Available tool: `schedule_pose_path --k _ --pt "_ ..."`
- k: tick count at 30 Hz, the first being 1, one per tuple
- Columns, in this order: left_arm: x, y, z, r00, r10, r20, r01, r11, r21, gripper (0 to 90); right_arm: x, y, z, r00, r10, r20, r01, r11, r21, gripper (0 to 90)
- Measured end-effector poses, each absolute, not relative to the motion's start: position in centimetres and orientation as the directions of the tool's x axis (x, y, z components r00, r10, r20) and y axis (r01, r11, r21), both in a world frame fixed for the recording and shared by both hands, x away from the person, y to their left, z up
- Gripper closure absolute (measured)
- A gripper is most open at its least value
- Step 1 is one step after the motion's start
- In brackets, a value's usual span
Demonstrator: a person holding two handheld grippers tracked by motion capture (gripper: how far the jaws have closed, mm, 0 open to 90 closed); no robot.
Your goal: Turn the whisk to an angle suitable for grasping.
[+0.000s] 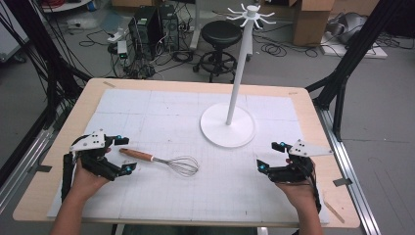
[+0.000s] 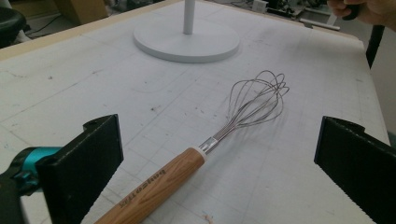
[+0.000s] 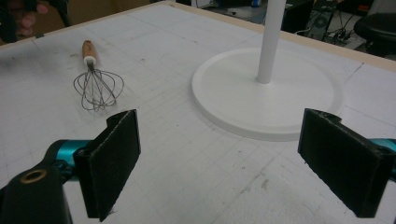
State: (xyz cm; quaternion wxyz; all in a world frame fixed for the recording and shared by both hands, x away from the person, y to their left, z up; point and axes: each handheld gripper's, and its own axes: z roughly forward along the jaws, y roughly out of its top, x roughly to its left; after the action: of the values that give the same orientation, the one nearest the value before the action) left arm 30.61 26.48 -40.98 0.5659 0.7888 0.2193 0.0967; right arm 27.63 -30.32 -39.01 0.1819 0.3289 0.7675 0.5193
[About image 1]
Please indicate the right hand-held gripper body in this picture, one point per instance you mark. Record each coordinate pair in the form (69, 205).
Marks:
(298, 163)

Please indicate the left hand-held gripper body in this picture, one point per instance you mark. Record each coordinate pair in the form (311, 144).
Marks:
(93, 142)

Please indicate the white hook rack stand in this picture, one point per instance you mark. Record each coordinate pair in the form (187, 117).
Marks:
(240, 71)

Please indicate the person's right hand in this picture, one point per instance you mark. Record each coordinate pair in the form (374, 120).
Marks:
(298, 194)

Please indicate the person's left hand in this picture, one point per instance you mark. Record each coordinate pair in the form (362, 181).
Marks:
(86, 181)

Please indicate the wooden table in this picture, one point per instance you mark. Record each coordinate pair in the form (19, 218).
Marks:
(304, 107)

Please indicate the black tape piece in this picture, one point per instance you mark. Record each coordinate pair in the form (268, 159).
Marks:
(44, 168)
(342, 182)

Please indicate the white grid mat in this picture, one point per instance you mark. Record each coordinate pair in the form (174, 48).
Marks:
(163, 107)

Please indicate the tan tape piece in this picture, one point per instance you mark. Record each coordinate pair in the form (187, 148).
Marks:
(292, 93)
(109, 84)

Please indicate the thin wooden stick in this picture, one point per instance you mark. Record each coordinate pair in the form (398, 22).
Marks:
(334, 212)

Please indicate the white adapter box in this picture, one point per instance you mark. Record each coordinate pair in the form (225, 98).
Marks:
(122, 48)

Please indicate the white power strip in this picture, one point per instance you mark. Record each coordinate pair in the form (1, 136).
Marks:
(116, 35)

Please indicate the large black computer tower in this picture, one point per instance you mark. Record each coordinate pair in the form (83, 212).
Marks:
(145, 31)

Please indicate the small black computer tower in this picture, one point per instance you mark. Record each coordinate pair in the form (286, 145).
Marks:
(169, 27)

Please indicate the tall cardboard box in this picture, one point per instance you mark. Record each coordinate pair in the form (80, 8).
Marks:
(310, 26)

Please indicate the white floor board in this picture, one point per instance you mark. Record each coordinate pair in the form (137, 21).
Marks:
(365, 52)

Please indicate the black round stool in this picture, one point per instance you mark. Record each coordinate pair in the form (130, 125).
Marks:
(221, 33)

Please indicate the grey bag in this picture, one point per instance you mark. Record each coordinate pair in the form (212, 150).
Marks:
(349, 27)

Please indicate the white pole stand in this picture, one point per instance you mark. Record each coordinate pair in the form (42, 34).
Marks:
(196, 26)

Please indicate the flat cardboard box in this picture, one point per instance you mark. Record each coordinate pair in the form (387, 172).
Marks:
(133, 2)

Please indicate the white round table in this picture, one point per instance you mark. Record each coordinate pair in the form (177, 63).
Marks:
(65, 6)

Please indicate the aluminium rail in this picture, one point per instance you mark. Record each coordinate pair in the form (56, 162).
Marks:
(19, 169)
(352, 176)

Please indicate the black metal frame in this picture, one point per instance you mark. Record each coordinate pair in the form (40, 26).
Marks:
(355, 52)
(49, 75)

